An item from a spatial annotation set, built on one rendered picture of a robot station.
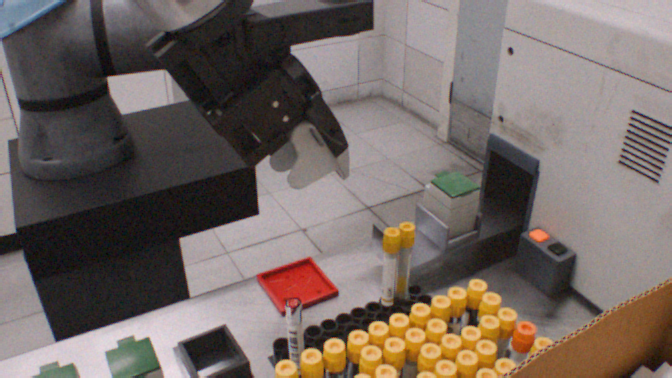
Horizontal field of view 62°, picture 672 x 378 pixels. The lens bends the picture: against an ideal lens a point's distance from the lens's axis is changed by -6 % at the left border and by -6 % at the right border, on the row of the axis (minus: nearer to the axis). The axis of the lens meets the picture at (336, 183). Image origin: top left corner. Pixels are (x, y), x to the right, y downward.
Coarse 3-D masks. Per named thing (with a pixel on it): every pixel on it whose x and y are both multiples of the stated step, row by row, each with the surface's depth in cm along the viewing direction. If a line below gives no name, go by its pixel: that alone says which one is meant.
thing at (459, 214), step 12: (432, 192) 63; (432, 204) 64; (444, 204) 62; (456, 204) 61; (468, 204) 62; (444, 216) 63; (456, 216) 62; (468, 216) 63; (456, 228) 63; (468, 228) 64
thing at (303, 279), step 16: (272, 272) 66; (288, 272) 66; (304, 272) 66; (320, 272) 65; (272, 288) 64; (288, 288) 64; (304, 288) 64; (320, 288) 64; (336, 288) 63; (304, 304) 61
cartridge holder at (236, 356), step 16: (192, 336) 53; (208, 336) 54; (224, 336) 55; (176, 352) 54; (192, 352) 53; (208, 352) 54; (224, 352) 54; (240, 352) 51; (192, 368) 50; (208, 368) 52; (224, 368) 53; (240, 368) 50
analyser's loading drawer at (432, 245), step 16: (416, 208) 66; (480, 208) 71; (496, 208) 71; (512, 208) 70; (416, 224) 67; (432, 224) 64; (480, 224) 64; (496, 224) 68; (512, 224) 68; (416, 240) 65; (432, 240) 65; (448, 240) 63; (464, 240) 64; (480, 240) 65; (416, 256) 63; (432, 256) 63; (448, 256) 63
